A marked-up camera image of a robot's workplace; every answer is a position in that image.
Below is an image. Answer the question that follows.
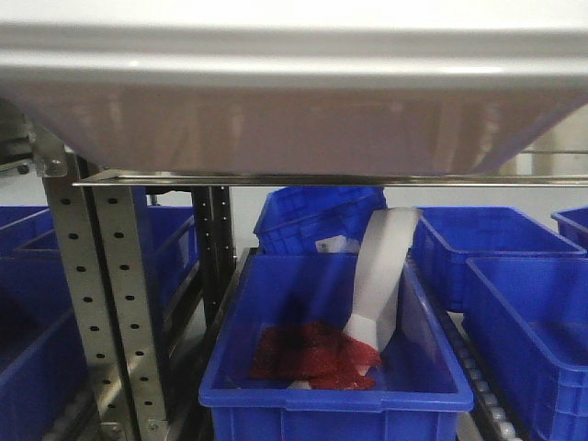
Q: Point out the white plastic storage bin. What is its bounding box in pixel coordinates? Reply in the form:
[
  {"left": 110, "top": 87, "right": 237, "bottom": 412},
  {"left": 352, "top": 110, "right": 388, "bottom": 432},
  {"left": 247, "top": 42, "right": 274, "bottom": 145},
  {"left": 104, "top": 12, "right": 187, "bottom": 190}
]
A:
[{"left": 1, "top": 82, "right": 587, "bottom": 176}]

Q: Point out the white bin lid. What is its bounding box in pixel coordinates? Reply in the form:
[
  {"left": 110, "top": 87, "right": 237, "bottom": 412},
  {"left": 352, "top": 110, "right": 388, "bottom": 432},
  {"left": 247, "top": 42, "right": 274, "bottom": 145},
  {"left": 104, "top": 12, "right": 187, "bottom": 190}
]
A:
[{"left": 1, "top": 1, "right": 587, "bottom": 90}]

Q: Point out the tilted blue bin behind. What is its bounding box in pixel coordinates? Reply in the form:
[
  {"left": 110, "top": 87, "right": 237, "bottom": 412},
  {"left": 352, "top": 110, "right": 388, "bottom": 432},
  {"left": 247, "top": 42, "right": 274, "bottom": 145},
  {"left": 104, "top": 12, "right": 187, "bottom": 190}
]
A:
[{"left": 254, "top": 187, "right": 387, "bottom": 254}]

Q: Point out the right rear blue bin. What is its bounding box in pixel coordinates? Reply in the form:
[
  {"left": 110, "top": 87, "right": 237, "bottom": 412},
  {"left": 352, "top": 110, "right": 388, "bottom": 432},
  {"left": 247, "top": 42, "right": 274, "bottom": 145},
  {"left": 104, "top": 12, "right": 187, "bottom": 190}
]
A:
[{"left": 411, "top": 206, "right": 587, "bottom": 312}]

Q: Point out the steel shelf front beam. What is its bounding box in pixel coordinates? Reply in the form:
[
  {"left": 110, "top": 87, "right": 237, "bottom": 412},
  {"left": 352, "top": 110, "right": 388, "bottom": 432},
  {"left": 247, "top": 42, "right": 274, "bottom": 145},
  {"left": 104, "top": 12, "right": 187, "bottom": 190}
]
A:
[{"left": 73, "top": 169, "right": 587, "bottom": 188}]

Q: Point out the perforated steel shelf upright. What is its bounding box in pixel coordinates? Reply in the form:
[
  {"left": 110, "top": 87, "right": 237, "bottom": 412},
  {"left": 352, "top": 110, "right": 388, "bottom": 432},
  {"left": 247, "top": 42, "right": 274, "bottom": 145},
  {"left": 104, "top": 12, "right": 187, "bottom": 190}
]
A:
[{"left": 28, "top": 122, "right": 170, "bottom": 440}]

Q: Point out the front centre blue bin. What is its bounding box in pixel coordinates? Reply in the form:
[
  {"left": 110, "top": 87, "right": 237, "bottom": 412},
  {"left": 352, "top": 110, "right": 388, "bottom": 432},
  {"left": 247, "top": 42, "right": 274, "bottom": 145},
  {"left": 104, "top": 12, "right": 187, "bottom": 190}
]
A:
[{"left": 198, "top": 254, "right": 474, "bottom": 440}]

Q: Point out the right front blue bin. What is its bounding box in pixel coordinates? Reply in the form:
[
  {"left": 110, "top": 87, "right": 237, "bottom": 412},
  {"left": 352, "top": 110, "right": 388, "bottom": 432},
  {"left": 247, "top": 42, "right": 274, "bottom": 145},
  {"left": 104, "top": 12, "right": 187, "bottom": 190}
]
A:
[{"left": 463, "top": 257, "right": 587, "bottom": 440}]

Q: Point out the left rear blue bin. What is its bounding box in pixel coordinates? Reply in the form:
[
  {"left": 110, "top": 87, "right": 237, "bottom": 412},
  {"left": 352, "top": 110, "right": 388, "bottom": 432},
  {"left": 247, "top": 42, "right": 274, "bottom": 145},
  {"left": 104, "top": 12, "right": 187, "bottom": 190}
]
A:
[{"left": 1, "top": 206, "right": 198, "bottom": 305}]

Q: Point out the far right blue bin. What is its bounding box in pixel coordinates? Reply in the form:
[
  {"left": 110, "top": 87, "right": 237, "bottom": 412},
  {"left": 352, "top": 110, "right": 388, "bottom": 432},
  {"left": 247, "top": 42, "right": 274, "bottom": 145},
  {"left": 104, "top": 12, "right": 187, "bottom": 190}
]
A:
[{"left": 551, "top": 206, "right": 588, "bottom": 249}]

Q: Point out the left front blue bin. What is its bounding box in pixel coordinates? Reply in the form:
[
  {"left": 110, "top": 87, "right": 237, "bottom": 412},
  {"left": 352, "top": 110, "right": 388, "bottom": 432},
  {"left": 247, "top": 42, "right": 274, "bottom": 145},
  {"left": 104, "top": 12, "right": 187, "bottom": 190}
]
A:
[{"left": 1, "top": 258, "right": 87, "bottom": 440}]

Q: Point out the white plastic sheet roll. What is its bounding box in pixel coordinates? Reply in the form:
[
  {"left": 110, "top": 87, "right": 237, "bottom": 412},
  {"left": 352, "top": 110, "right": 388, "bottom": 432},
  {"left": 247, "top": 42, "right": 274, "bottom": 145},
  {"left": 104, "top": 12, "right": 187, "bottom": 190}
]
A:
[{"left": 344, "top": 207, "right": 422, "bottom": 352}]

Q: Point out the red mesh bag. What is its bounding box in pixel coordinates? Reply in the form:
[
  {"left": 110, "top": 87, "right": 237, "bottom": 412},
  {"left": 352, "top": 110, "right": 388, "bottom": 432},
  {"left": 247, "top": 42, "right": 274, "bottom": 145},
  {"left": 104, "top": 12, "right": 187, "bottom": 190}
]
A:
[{"left": 249, "top": 321, "right": 382, "bottom": 390}]

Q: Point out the roller conveyor track right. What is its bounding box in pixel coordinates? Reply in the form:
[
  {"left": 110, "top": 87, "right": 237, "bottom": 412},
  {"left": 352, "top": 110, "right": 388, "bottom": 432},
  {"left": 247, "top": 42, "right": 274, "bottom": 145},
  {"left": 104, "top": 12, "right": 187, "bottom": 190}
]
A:
[{"left": 403, "top": 256, "right": 529, "bottom": 441}]

